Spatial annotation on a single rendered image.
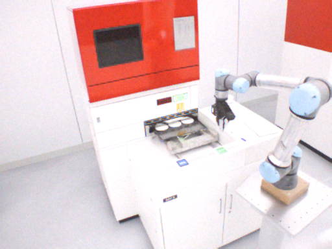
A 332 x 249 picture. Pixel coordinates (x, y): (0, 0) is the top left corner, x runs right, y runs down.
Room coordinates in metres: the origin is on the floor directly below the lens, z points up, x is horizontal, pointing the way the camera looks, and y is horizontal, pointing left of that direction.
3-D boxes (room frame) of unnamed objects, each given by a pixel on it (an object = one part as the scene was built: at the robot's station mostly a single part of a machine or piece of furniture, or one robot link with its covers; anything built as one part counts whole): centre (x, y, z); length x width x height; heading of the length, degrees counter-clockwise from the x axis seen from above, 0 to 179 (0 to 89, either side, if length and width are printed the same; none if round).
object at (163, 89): (1.78, 0.14, 1.02); 0.82 x 0.03 x 0.40; 111
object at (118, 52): (2.08, 0.26, 1.52); 0.81 x 0.75 x 0.59; 111
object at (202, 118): (1.69, -0.51, 0.89); 0.62 x 0.35 x 0.14; 21
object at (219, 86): (1.34, -0.30, 1.41); 0.09 x 0.08 x 0.11; 35
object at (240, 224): (1.58, -0.23, 0.41); 0.97 x 0.64 x 0.82; 111
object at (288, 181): (1.10, -0.62, 0.93); 0.15 x 0.15 x 0.10
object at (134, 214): (2.10, 0.27, 0.41); 0.82 x 0.71 x 0.82; 111
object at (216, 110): (1.35, -0.30, 1.25); 0.09 x 0.08 x 0.12; 21
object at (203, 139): (1.59, -0.16, 0.87); 0.36 x 0.08 x 0.03; 111
